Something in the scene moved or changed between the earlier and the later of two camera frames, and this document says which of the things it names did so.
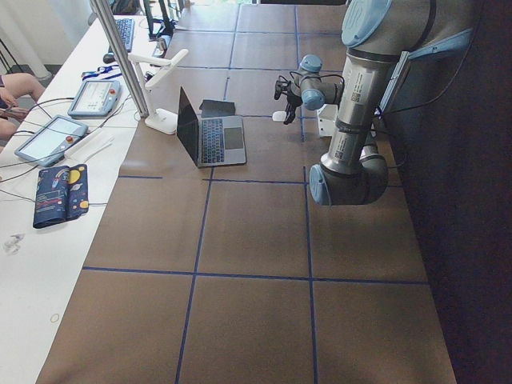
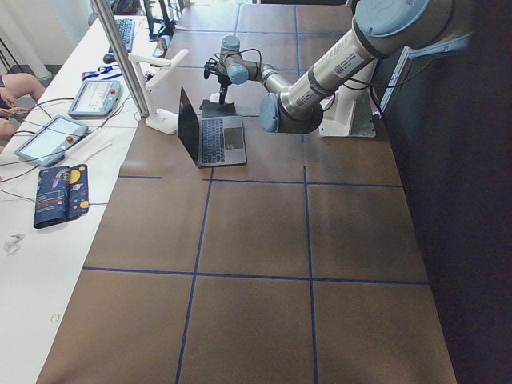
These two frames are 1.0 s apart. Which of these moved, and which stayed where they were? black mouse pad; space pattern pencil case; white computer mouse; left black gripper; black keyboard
Moved: white computer mouse; left black gripper
Stayed: black keyboard; space pattern pencil case; black mouse pad
